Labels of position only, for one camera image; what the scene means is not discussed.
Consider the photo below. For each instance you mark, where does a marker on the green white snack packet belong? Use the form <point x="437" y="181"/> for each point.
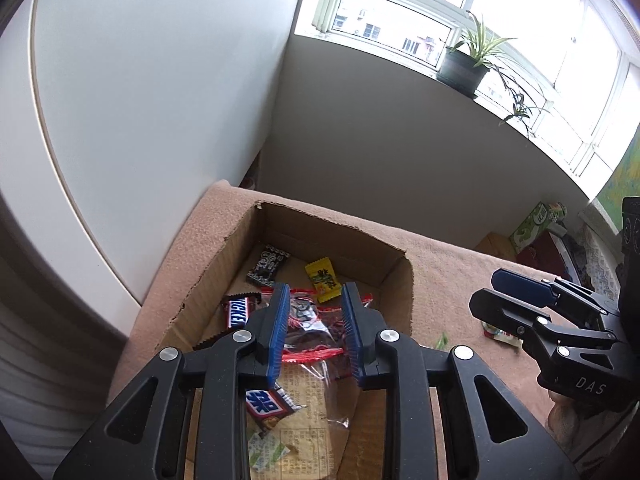
<point x="265" y="452"/>

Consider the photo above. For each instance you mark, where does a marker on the black white patterned candy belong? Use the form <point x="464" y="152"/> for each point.
<point x="267" y="265"/>

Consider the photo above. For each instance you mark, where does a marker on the green carton box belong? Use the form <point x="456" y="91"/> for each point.
<point x="532" y="222"/>

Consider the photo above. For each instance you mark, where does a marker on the white wardrobe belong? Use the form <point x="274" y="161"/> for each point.
<point x="150" y="110"/>

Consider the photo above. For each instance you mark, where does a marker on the yellow candy packet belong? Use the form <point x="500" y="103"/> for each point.
<point x="322" y="282"/>

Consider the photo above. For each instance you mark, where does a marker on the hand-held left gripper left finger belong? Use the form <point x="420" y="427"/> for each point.
<point x="278" y="330"/>

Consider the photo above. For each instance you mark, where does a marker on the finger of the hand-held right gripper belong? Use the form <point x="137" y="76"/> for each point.
<point x="505" y="310"/>
<point x="520" y="282"/>

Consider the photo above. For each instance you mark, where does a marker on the potted spider plant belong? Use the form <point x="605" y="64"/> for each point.
<point x="460" y="70"/>

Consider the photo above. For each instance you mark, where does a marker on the red cardboard box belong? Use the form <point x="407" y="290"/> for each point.
<point x="542" y="258"/>

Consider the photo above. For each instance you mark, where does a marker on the yellow wall map poster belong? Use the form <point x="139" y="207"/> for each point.
<point x="625" y="180"/>

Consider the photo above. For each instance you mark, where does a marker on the small green wrapper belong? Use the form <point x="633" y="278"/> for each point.
<point x="442" y="341"/>

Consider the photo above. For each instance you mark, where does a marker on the white ribbed radiator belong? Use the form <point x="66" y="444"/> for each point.
<point x="50" y="385"/>

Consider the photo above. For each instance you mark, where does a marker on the yellow wafer pack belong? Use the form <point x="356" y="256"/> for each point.
<point x="310" y="430"/>

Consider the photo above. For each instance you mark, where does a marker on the dark brown chocolate bar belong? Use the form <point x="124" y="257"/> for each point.
<point x="237" y="312"/>

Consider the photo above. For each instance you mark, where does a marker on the white lace cloth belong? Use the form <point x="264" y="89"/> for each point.
<point x="597" y="255"/>

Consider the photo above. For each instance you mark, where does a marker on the clear packet red edges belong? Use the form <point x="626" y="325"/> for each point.
<point x="500" y="335"/>

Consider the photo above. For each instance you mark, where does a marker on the person's right hand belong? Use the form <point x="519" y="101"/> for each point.
<point x="562" y="422"/>

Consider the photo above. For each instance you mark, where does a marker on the white window frame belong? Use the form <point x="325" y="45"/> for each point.
<point x="327" y="0"/>

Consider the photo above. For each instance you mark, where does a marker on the red-brown chocolate bar blue print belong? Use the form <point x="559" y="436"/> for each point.
<point x="267" y="405"/>

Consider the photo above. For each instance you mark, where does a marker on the clear dark fruit packet red strip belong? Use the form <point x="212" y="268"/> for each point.
<point x="312" y="327"/>

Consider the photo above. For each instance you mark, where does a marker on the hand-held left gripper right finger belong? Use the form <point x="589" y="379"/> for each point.
<point x="351" y="330"/>

